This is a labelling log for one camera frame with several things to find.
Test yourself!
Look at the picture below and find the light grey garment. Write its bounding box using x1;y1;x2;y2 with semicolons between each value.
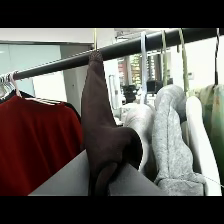
119;102;157;183

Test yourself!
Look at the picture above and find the red garment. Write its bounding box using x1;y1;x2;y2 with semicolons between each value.
0;94;84;197

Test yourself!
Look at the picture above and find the black clothes rail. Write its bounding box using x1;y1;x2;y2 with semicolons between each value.
11;28;224;81

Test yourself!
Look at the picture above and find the black clothes hanger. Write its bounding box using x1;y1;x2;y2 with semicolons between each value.
214;28;222;86

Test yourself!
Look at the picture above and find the green clothes hanger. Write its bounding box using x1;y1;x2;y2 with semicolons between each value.
176;28;191;98
160;29;169;88

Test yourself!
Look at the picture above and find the pale yellow clothes hanger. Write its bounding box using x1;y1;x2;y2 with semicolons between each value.
92;28;99;52

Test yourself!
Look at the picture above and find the black long-sleeved shirt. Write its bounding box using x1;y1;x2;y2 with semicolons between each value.
80;49;144;197

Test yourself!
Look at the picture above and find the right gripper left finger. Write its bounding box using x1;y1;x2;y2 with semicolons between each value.
29;149;91;197

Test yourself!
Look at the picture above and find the green garment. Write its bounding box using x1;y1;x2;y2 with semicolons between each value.
192;83;224;189

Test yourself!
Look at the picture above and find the grey fleece garment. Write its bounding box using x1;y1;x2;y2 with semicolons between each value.
151;83;208;197

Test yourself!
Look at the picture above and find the black garment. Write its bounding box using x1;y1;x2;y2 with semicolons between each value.
0;89;82;123

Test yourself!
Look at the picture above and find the white clothes hanger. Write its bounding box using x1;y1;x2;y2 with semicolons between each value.
7;72;64;106
139;30;149;106

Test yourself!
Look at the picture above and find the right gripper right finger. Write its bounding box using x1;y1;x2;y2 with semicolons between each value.
107;162;167;197

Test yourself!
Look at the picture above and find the white garment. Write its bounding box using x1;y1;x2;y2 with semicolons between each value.
184;95;223;197

